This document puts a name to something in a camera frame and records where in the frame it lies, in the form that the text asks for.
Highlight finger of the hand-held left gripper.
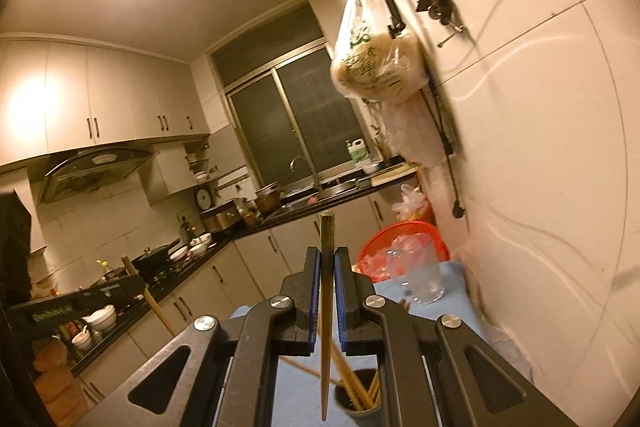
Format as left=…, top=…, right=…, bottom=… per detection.
left=12, top=276, right=147, bottom=338

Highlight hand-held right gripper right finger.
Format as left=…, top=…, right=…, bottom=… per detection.
left=334, top=247, right=576, bottom=427

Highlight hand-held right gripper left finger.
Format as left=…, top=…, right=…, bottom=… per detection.
left=72, top=247, right=321, bottom=427

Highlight black chopstick holder cup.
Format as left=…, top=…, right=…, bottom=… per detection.
left=332, top=369, right=383, bottom=415

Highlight large white bowl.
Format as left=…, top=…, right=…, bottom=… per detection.
left=82, top=305, right=118, bottom=333

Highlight red plastic basket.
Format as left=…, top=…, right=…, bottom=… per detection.
left=357, top=221, right=451, bottom=285

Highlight brown plastic bag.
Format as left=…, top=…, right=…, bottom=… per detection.
left=32, top=337, right=86, bottom=425

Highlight clear glass cup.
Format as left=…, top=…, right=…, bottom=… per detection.
left=387, top=233, right=446, bottom=305

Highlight black wok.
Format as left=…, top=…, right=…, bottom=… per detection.
left=131, top=244, right=183, bottom=278

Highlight black kitchen countertop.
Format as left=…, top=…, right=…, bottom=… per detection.
left=65, top=167, right=418, bottom=375

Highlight blue tablecloth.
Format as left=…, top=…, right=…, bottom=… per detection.
left=220, top=259, right=488, bottom=427

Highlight copper cooking pot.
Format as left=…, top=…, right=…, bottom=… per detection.
left=255, top=182, right=281, bottom=214

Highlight dark glass range hood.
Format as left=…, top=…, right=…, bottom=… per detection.
left=27, top=147, right=156, bottom=205

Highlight white plastic bag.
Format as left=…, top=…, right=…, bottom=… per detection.
left=391, top=184, right=433, bottom=223

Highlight metal sink faucet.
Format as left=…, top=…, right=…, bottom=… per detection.
left=290, top=155, right=321, bottom=192

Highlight silver rice cooker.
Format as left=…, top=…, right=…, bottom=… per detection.
left=202, top=202, right=240, bottom=233

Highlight white bowl with spoon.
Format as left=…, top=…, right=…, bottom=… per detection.
left=187, top=232, right=213, bottom=258

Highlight wooden cutting board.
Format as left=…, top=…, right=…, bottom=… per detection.
left=370, top=162, right=418, bottom=188

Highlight green white detergent bottle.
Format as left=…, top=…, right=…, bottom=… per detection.
left=345, top=138, right=370, bottom=164

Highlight beige upper cabinets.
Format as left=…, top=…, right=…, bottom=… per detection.
left=0, top=34, right=211, bottom=165

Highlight bundle of white plastic bags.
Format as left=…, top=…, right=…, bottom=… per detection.
left=380, top=99, right=451, bottom=168

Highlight kitchen window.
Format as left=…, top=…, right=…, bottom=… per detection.
left=207, top=2, right=373, bottom=188

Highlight plastic bag of noodles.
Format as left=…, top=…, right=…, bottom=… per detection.
left=330, top=0, right=431, bottom=102

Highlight small wall shelf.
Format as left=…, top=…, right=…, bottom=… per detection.
left=184, top=142, right=211, bottom=182

